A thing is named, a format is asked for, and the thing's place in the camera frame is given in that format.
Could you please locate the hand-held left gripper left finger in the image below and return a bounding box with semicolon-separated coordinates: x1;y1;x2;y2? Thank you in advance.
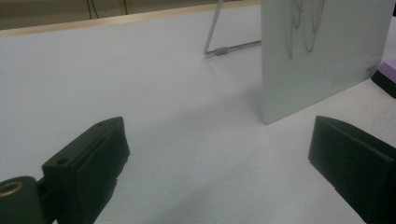
41;116;131;224

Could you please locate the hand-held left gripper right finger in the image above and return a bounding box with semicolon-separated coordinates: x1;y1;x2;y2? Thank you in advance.
307;115;396;224

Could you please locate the frosted glass whiteboard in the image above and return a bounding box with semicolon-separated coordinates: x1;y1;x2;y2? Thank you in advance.
261;0;396;125

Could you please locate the purple whiteboard eraser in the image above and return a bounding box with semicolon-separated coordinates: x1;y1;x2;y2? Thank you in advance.
371;59;396;100

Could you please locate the metal wire board stand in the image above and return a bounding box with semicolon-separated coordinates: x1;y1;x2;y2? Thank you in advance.
204;0;262;58

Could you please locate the wooden table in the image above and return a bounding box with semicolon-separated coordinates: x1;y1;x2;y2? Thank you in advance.
0;0;261;39

